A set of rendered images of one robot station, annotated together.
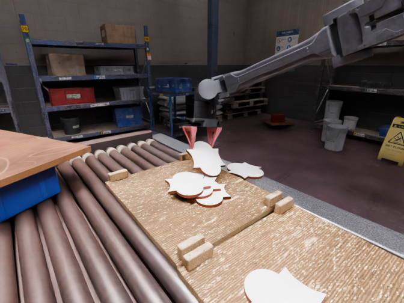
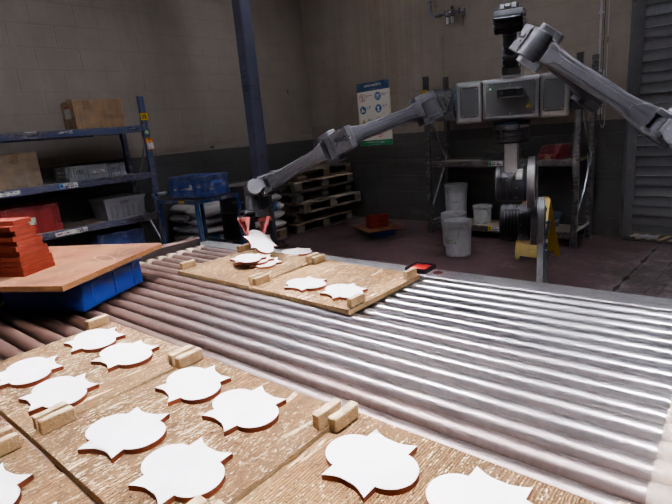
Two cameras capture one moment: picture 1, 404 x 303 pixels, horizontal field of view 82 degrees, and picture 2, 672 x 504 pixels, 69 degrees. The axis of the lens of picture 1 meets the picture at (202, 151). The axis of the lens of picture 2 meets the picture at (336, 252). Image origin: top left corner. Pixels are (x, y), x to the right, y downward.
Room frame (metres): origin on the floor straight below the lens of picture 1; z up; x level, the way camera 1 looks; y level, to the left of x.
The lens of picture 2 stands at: (-1.19, 0.02, 1.40)
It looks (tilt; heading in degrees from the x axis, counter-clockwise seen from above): 14 degrees down; 350
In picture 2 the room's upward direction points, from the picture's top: 5 degrees counter-clockwise
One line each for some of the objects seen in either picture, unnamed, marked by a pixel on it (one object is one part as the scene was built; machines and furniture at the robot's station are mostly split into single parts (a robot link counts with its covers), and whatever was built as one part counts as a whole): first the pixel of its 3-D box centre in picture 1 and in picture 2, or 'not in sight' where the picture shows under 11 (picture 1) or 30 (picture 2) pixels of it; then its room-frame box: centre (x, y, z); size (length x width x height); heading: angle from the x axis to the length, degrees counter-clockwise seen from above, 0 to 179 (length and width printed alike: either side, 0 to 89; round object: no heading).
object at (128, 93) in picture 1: (128, 92); (118, 206); (4.58, 1.41, 0.76); 0.50 x 0.36 x 0.24; 132
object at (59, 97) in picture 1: (71, 95); (17, 221); (4.03, 2.22, 0.78); 0.66 x 0.45 x 0.28; 126
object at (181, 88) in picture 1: (174, 85); (199, 185); (3.90, 0.46, 0.96); 0.50 x 0.38 x 0.21; 51
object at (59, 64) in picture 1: (65, 65); (4, 171); (4.06, 2.24, 1.26); 0.49 x 0.38 x 0.34; 132
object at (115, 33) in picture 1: (118, 35); (93, 115); (4.54, 1.48, 1.74); 0.50 x 0.38 x 0.32; 126
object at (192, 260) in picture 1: (198, 255); (261, 279); (0.33, 0.01, 0.95); 0.06 x 0.02 x 0.03; 128
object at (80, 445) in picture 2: not in sight; (188, 420); (-0.42, 0.16, 0.94); 0.41 x 0.35 x 0.04; 39
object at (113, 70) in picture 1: (113, 70); (90, 172); (4.44, 1.59, 1.16); 0.60 x 0.40 x 0.15; 128
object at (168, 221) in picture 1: (188, 192); (249, 266); (0.59, 0.04, 0.93); 0.41 x 0.35 x 0.02; 39
